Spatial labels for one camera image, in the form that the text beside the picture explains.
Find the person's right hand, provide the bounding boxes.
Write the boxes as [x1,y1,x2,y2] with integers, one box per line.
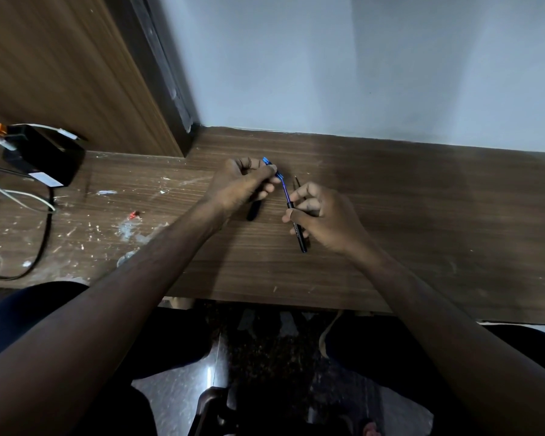
[282,181,374,259]

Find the person's left hand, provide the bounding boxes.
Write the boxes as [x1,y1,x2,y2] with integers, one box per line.
[204,156,281,222]

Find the black pen barrel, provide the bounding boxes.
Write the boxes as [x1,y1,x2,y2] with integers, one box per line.
[287,200,309,254]

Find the blue pen refill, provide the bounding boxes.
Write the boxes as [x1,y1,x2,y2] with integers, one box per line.
[262,157,294,208]

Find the person's left forearm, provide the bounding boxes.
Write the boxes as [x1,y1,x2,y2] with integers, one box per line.
[0,199,229,436]

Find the person's right forearm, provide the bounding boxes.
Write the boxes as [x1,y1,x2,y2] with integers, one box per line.
[344,235,545,436]

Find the clear plastic wrapper scrap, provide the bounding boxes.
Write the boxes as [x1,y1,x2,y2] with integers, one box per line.
[116,220,165,268]

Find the person's right leg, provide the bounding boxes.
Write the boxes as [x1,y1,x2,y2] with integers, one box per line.
[323,312,545,436]

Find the person's leg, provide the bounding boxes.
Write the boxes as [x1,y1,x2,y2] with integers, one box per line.
[323,312,545,436]
[0,281,212,436]

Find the person's left leg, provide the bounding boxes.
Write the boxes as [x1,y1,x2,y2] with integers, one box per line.
[0,281,212,436]

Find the black power adapter box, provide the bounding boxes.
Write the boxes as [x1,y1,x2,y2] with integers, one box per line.
[2,124,87,188]

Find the brown wooden cabinet panel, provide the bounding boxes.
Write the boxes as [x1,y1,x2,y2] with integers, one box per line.
[0,0,185,158]

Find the dark chair part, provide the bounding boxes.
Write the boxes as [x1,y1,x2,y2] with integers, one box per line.
[187,386,239,436]

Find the beige strap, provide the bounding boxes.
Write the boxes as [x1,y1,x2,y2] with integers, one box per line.
[318,310,346,360]

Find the white cable with plug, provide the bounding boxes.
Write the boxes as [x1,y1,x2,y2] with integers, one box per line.
[8,123,80,141]

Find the black cable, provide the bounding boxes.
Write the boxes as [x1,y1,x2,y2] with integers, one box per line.
[0,162,56,281]

